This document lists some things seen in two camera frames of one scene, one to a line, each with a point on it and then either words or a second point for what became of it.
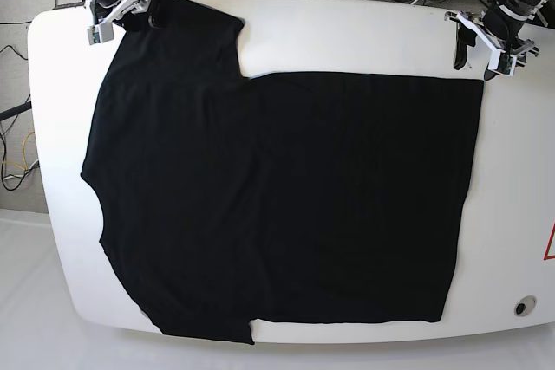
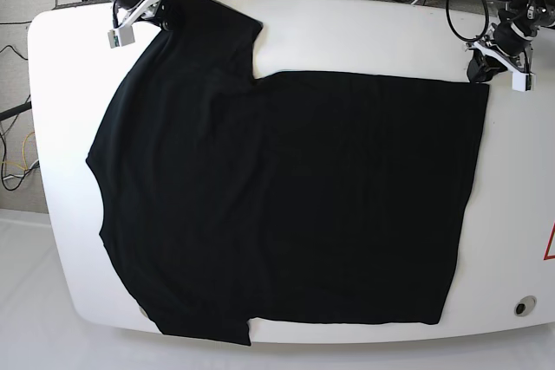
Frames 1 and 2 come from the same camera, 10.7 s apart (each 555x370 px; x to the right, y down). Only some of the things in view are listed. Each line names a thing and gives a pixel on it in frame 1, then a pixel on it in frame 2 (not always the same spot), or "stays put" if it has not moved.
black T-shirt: (227, 199) stays put
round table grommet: (525, 306) stays put
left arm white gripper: (466, 38) → (486, 62)
